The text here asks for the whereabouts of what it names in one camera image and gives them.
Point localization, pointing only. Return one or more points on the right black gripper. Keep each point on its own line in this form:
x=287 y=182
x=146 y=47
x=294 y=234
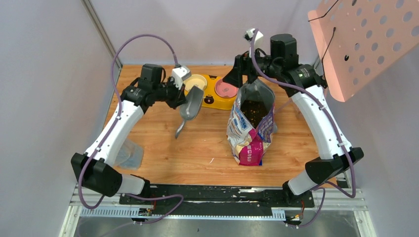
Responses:
x=241 y=66

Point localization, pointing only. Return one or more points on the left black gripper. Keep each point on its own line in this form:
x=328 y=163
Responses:
x=178 y=97

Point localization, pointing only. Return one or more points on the metal scoop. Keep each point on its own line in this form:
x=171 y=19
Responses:
x=191 y=108

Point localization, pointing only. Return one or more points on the pet food bag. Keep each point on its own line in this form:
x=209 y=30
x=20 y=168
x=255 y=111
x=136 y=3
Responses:
x=248 y=144

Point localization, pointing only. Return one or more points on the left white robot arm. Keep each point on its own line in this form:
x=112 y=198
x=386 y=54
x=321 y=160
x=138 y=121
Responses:
x=94 y=167

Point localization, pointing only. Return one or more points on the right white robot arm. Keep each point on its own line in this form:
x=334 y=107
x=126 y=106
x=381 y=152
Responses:
x=305 y=88

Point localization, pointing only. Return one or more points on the brown pet food kibble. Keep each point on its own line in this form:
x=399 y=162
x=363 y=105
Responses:
x=254 y=111

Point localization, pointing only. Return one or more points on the pink bowl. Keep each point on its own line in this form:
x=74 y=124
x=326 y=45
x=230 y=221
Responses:
x=225 y=90

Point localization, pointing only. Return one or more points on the cream bowl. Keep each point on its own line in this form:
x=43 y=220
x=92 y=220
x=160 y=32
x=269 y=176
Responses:
x=196 y=80

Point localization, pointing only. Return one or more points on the yellow double bowl feeder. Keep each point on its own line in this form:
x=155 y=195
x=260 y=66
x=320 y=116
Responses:
x=211 y=99

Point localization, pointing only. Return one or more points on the pink perforated stand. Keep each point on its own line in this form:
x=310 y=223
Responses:
x=371 y=47

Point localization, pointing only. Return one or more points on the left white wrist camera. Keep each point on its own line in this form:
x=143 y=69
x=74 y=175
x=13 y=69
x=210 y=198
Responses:
x=180 y=74

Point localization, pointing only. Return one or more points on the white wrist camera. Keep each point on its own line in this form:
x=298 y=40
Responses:
x=180 y=74
x=257 y=38

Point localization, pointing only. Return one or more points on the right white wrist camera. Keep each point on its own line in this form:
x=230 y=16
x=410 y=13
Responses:
x=257 y=38

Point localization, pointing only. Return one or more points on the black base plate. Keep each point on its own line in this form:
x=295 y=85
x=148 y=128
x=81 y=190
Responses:
x=218 y=200

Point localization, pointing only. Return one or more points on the aluminium rail frame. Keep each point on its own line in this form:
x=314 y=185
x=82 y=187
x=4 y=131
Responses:
x=331 y=207

